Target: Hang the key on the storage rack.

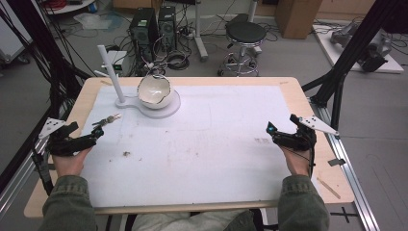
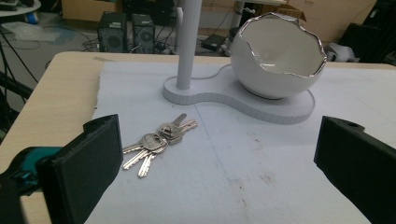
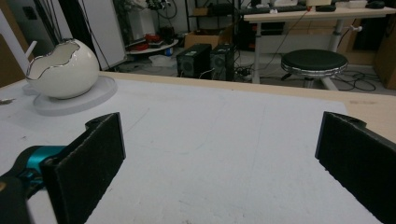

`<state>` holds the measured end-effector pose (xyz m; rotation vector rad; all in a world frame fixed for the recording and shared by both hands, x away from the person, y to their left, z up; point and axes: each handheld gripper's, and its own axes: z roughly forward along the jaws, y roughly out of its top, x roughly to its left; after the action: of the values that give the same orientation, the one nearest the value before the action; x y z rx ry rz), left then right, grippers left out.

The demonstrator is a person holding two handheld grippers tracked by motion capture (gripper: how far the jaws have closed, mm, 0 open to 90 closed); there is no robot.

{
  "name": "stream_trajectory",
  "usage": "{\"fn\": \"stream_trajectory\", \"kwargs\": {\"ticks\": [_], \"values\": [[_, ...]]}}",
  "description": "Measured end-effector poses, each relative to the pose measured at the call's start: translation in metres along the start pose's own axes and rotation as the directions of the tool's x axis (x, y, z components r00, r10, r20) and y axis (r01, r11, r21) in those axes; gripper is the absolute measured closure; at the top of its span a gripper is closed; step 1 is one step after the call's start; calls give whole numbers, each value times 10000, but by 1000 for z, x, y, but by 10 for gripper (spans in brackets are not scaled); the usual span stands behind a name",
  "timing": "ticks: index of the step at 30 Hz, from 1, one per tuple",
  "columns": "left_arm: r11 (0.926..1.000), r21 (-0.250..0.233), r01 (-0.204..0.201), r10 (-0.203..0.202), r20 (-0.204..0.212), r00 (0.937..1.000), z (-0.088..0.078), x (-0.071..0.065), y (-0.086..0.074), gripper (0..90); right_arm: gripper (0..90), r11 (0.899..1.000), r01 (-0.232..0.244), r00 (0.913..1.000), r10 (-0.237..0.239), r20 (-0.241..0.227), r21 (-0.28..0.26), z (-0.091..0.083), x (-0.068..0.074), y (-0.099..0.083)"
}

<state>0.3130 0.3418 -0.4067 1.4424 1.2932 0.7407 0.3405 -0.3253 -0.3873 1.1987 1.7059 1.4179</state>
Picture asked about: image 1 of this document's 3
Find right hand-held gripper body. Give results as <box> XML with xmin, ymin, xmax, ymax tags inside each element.
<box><xmin>278</xmin><ymin>114</ymin><xmax>341</xmax><ymax>152</ymax></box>

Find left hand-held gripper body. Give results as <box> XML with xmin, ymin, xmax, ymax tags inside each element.
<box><xmin>38</xmin><ymin>116</ymin><xmax>98</xmax><ymax>158</ymax></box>

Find person's left hand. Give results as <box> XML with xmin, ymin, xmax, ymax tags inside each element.
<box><xmin>52</xmin><ymin>145</ymin><xmax>94</xmax><ymax>178</ymax></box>

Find person's right hand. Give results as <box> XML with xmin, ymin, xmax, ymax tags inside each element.
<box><xmin>281</xmin><ymin>144</ymin><xmax>313</xmax><ymax>177</ymax></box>

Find light wooden table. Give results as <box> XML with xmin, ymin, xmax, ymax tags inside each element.
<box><xmin>23</xmin><ymin>76</ymin><xmax>356</xmax><ymax>219</ymax></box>

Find black tape piece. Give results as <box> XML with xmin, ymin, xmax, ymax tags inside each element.
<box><xmin>327</xmin><ymin>157</ymin><xmax>347</xmax><ymax>167</ymax></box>

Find thin wooden stick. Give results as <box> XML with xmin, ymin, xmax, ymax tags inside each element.
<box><xmin>316</xmin><ymin>176</ymin><xmax>343</xmax><ymax>200</ymax></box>

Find white eggshell-shaped bowl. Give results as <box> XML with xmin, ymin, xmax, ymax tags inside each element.
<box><xmin>137</xmin><ymin>74</ymin><xmax>173</xmax><ymax>111</ymax></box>

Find white device with green display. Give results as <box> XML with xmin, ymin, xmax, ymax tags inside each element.
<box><xmin>101</xmin><ymin>50</ymin><xmax>129</xmax><ymax>77</ymax></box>

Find white table mat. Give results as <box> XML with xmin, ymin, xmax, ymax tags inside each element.
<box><xmin>80</xmin><ymin>84</ymin><xmax>318</xmax><ymax>209</ymax></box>

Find black round stool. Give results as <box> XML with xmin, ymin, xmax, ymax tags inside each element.
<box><xmin>217</xmin><ymin>13</ymin><xmax>268</xmax><ymax>78</ymax></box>

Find white board with robot parts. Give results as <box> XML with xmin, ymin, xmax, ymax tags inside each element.
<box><xmin>312</xmin><ymin>19</ymin><xmax>405</xmax><ymax>75</ymax></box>

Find black computer tower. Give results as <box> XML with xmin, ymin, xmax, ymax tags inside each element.
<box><xmin>157</xmin><ymin>5</ymin><xmax>178</xmax><ymax>53</ymax></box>
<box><xmin>129</xmin><ymin>7</ymin><xmax>160</xmax><ymax>76</ymax></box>

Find brown cardboard box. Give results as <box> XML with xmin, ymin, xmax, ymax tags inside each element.
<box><xmin>274</xmin><ymin>0</ymin><xmax>323</xmax><ymax>40</ymax></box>

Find white desk leg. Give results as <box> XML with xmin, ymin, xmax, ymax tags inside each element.
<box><xmin>192</xmin><ymin>0</ymin><xmax>210</xmax><ymax>63</ymax></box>

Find person's lap grey trousers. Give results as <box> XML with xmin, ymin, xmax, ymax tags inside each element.
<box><xmin>132</xmin><ymin>209</ymin><xmax>258</xmax><ymax>231</ymax></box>

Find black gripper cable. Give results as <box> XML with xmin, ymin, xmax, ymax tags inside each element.
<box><xmin>285</xmin><ymin>141</ymin><xmax>318</xmax><ymax>179</ymax></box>

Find white stand with post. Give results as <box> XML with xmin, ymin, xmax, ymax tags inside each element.
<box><xmin>96</xmin><ymin>44</ymin><xmax>182</xmax><ymax>120</ymax></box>

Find aluminium rail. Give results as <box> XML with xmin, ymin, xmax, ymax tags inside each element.
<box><xmin>0</xmin><ymin>138</ymin><xmax>52</xmax><ymax>222</ymax></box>
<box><xmin>308</xmin><ymin>95</ymin><xmax>381</xmax><ymax>231</ymax></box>

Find black frame strut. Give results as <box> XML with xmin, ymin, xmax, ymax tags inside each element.
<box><xmin>301</xmin><ymin>0</ymin><xmax>408</xmax><ymax>129</ymax></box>
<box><xmin>0</xmin><ymin>0</ymin><xmax>92</xmax><ymax>119</ymax></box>

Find coiled black cables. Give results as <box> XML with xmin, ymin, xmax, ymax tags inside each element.
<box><xmin>150</xmin><ymin>32</ymin><xmax>193</xmax><ymax>76</ymax></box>

